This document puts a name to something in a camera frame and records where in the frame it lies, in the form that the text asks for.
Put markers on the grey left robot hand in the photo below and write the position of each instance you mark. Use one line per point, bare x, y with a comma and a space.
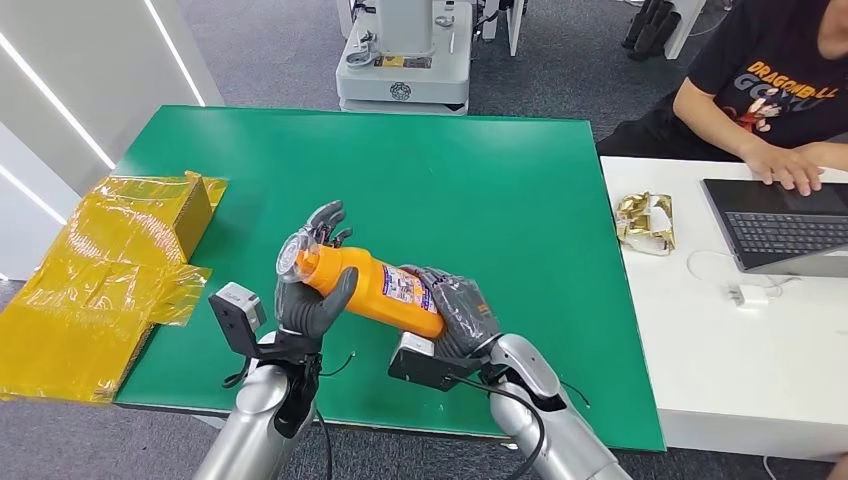
314, 291

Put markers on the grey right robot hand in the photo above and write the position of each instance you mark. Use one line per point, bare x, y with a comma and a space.
457, 311

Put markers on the orange plastic bottle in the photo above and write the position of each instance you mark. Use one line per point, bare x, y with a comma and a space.
371, 285

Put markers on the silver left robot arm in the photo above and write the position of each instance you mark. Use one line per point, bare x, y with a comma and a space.
265, 417

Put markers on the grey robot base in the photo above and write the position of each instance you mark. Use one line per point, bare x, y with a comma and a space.
407, 56

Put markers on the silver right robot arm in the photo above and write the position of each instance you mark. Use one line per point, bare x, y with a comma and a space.
550, 417

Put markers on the green table mat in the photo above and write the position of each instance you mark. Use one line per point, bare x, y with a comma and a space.
397, 218

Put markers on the crumpled gold foil wrapper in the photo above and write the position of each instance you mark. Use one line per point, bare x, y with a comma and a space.
646, 222

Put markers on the yellow taped cardboard box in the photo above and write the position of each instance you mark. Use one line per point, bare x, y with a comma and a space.
93, 291

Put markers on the white side table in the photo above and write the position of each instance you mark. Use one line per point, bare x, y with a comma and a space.
735, 311

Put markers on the white power adapter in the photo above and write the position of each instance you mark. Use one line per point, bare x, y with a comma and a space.
748, 295

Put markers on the dark grey laptop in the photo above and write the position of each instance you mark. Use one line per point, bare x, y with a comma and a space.
782, 228

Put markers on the black chair legs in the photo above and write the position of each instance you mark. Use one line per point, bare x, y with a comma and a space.
652, 30

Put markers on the person's hand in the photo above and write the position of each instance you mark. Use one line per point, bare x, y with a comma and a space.
785, 169

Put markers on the person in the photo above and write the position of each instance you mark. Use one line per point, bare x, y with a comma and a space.
748, 86

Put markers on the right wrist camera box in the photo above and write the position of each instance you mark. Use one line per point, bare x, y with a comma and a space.
427, 364

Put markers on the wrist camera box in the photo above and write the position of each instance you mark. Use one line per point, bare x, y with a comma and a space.
237, 318
427, 364

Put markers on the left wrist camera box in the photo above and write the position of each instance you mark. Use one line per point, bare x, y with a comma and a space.
237, 318

